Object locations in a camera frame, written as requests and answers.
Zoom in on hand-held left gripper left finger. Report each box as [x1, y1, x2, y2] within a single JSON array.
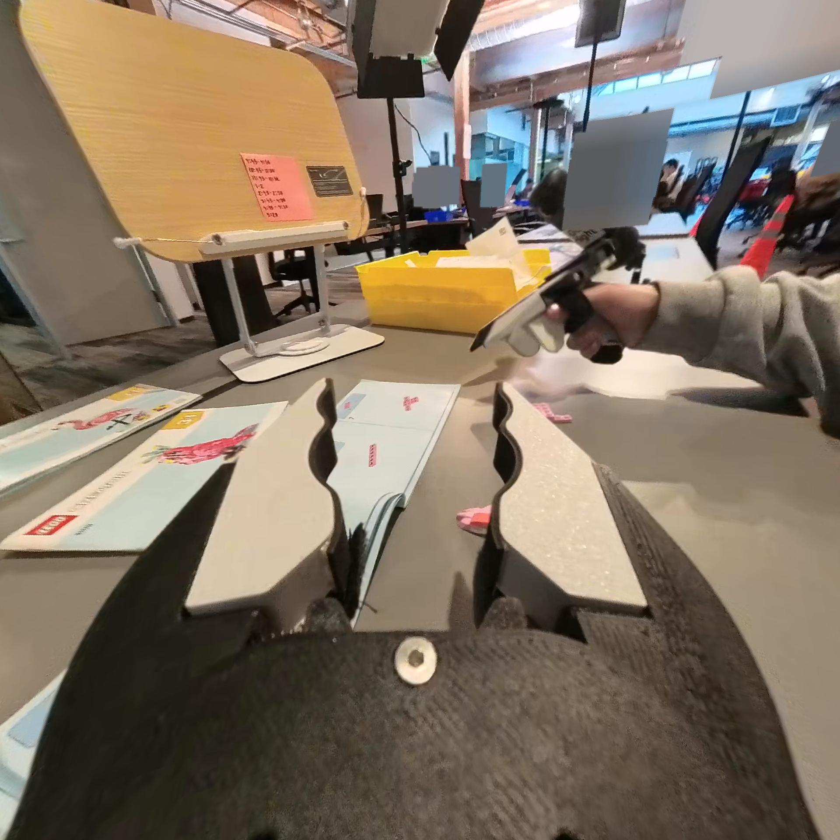
[[184, 377, 361, 632]]

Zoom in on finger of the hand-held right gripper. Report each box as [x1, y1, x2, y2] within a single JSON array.
[[469, 285, 559, 353]]

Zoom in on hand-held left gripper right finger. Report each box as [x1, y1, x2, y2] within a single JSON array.
[[474, 382, 651, 631]]

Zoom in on yellow plastic bin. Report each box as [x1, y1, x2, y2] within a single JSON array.
[[356, 248, 552, 336]]

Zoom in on light blue instruction booklet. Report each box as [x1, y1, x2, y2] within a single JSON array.
[[0, 378, 462, 815]]

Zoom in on person's right forearm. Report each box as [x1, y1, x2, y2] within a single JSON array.
[[640, 266, 840, 437]]

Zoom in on grey desk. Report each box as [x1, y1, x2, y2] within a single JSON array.
[[0, 298, 840, 840]]

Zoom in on person's right hand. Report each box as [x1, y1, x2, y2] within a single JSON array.
[[548, 282, 662, 358]]

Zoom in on white paper bags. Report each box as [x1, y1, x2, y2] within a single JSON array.
[[403, 217, 549, 290]]

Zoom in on closed instruction booklet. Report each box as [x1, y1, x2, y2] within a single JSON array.
[[0, 400, 290, 553]]

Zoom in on orange traffic cone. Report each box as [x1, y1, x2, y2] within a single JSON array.
[[740, 193, 796, 280]]

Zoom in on white instruction booklet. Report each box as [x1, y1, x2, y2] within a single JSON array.
[[0, 383, 203, 494]]

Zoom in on dark label plate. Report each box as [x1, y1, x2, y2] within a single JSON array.
[[306, 164, 354, 198]]

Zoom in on black studio light on stand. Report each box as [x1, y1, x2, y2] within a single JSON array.
[[574, 0, 629, 132], [348, 0, 488, 257]]

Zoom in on white bar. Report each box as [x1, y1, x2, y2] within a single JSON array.
[[198, 220, 350, 257]]

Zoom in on pink sticky note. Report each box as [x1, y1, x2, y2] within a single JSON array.
[[240, 152, 315, 223]]

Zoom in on wooden board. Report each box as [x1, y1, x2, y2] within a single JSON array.
[[18, 0, 370, 263]]

